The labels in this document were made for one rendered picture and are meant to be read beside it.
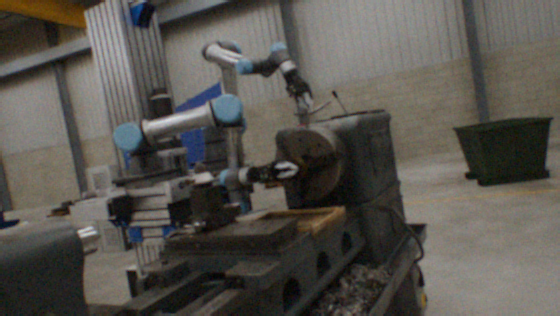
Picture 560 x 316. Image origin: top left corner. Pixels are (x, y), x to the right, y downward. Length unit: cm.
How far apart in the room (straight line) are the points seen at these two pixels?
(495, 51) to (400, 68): 232
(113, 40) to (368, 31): 1034
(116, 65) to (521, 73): 1065
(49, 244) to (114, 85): 149
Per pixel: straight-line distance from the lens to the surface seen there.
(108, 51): 227
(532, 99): 1188
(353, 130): 179
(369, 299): 157
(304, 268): 134
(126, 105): 219
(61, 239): 84
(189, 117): 170
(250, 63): 190
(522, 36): 1202
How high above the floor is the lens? 122
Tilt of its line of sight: 3 degrees down
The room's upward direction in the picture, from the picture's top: 10 degrees counter-clockwise
